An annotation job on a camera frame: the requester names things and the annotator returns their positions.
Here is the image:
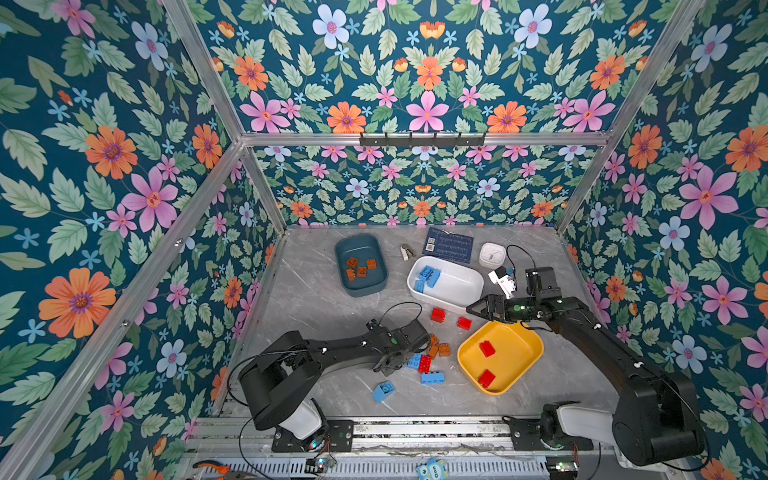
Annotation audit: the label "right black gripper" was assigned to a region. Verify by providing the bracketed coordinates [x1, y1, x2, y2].
[467, 296, 540, 323]

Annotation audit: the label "red lego brick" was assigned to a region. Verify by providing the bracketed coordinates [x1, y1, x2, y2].
[430, 307, 447, 324]
[418, 355, 432, 374]
[457, 317, 473, 331]
[479, 340, 496, 358]
[478, 369, 496, 390]

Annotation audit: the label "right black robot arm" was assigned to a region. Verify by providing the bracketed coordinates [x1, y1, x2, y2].
[466, 267, 709, 467]

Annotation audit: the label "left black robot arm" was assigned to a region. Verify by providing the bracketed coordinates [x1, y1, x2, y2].
[238, 319, 431, 441]

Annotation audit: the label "white rectangular bin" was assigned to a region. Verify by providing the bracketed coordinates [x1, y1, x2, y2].
[407, 256, 485, 314]

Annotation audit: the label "yellow square tray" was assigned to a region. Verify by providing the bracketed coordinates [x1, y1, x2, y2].
[457, 322, 544, 396]

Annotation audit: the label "white round timer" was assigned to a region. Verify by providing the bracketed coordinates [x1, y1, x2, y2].
[478, 242, 507, 270]

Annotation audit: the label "dark blue printed card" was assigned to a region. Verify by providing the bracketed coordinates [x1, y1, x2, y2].
[422, 227, 474, 265]

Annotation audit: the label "small beige metal clip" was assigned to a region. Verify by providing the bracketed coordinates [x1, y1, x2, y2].
[400, 244, 415, 261]

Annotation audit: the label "teal rectangular bin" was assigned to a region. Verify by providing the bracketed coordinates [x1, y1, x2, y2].
[334, 234, 389, 298]

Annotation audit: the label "light blue toy figure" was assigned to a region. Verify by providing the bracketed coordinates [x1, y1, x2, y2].
[417, 459, 448, 480]

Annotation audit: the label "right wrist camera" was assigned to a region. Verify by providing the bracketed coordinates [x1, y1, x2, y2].
[488, 266, 517, 300]

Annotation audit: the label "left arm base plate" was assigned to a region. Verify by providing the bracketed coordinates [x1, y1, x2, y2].
[271, 419, 355, 453]

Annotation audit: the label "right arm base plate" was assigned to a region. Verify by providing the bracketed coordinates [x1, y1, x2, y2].
[502, 416, 595, 452]

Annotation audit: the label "black wall hook rail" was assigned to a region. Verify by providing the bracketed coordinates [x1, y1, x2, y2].
[358, 132, 486, 149]

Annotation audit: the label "orange handled pliers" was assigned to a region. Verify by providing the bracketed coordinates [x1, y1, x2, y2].
[193, 460, 232, 480]

